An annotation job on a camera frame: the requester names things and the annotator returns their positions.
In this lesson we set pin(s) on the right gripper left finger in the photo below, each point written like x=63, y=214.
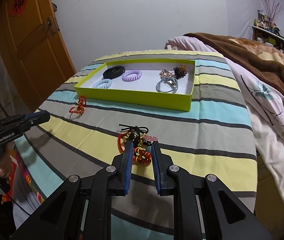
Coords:
x=122, y=178

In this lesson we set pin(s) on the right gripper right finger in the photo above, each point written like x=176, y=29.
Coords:
x=161, y=162

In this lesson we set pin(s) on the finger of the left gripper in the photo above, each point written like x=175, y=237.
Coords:
x=36, y=115

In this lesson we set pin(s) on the black tie with flower bead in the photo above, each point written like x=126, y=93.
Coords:
x=138, y=135

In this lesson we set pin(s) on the small red knot charm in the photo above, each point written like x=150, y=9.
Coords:
x=78, y=110

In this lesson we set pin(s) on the black fitness band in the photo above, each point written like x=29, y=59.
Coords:
x=113, y=72

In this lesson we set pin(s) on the pink rhinestone hair clip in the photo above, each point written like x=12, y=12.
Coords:
x=165, y=75

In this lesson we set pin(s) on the person's left hand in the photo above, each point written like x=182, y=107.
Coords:
x=5, y=164

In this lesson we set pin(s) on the striped cloth cover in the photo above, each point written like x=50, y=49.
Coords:
x=215, y=136

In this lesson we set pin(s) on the lime green cardboard tray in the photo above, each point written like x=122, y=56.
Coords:
x=148, y=90

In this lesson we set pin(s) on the wooden door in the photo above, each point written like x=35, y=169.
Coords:
x=33, y=51

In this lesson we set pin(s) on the red fu door sticker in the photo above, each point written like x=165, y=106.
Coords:
x=17, y=7

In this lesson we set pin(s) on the pink floral quilt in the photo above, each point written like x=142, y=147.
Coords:
x=266, y=110

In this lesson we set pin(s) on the brown plush blanket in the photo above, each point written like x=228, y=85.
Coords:
x=263, y=61

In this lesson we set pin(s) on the cluttered shelf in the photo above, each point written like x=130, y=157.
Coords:
x=265, y=31

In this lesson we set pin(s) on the purple blossom branches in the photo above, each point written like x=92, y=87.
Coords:
x=272, y=9

